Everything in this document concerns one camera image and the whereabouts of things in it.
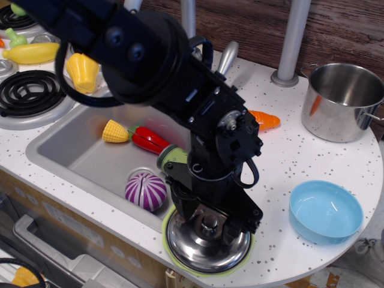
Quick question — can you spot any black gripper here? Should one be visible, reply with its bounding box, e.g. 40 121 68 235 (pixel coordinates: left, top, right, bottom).
164 160 263 245

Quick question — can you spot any shiny steel pot lid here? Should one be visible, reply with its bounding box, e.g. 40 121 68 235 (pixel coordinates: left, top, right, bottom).
166 206 252 274

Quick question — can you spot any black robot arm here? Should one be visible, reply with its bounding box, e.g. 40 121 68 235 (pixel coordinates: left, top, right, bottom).
17 1 263 244

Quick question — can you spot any stainless steel pot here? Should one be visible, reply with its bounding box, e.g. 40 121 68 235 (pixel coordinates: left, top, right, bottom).
301 63 383 143

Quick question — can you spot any light green plastic plate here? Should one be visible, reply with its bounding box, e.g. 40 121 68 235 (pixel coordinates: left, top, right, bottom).
161 206 256 277

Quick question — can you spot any purple striped toy onion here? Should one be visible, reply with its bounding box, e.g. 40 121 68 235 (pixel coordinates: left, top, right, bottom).
125 172 167 212

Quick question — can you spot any green toy food can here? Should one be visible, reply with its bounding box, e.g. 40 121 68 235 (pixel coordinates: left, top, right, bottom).
157 144 188 171

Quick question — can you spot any red toy chili pepper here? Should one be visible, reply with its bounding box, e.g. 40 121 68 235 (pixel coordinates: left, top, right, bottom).
127 126 170 155

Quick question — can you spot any orange toy carrot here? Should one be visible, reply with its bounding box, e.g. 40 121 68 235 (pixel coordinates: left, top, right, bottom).
249 110 281 131

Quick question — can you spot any light blue plastic bowl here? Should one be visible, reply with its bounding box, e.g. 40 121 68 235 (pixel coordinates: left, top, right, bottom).
289 181 364 245

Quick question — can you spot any yellow toy corn piece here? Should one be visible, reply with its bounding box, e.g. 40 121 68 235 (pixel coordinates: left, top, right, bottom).
102 119 130 143

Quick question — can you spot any grey toy sink basin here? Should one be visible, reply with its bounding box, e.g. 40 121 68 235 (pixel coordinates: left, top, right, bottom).
26 104 190 231

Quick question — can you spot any yellow toy bell pepper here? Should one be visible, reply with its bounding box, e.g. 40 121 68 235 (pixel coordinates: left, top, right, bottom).
66 53 100 94

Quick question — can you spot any yellow toy below counter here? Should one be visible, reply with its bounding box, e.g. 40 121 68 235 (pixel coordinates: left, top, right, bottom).
11 267 46 287

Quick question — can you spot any silver toy faucet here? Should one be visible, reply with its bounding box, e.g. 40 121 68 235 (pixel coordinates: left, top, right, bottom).
181 0 239 76

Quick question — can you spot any front black stove burner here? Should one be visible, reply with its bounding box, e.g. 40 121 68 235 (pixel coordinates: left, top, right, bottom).
1 70 75 131

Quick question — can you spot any yellow toy squash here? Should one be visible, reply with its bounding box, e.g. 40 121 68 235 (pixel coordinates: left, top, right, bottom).
2 43 60 64

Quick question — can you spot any silver stove knob middle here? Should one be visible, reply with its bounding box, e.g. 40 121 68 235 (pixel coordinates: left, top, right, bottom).
29 33 61 44

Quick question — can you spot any silver stove knob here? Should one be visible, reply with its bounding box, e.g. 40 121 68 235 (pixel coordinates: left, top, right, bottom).
29 33 61 44
0 59 19 81

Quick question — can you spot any silver stove knob left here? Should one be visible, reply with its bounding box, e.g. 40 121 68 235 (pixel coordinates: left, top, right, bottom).
0 59 19 81

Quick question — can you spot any small green toy gourd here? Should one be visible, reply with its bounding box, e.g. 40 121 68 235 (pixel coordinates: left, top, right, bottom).
5 28 28 48

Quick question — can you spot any green toy ball fruit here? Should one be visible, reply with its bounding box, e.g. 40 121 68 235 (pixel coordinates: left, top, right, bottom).
10 2 27 17

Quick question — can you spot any back left stove burner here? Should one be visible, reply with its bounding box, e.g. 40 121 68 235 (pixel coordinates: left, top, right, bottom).
1 4 43 39

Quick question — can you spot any grey oven door handle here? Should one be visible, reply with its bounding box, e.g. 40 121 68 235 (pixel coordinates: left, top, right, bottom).
13 215 104 287

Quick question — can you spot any grey post right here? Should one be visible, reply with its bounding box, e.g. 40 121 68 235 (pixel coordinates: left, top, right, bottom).
271 0 311 88

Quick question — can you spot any black cable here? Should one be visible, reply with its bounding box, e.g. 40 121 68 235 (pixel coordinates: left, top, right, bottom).
0 257 46 288

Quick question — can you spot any grey curved post left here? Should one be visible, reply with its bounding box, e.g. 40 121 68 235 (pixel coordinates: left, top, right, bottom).
123 0 143 14

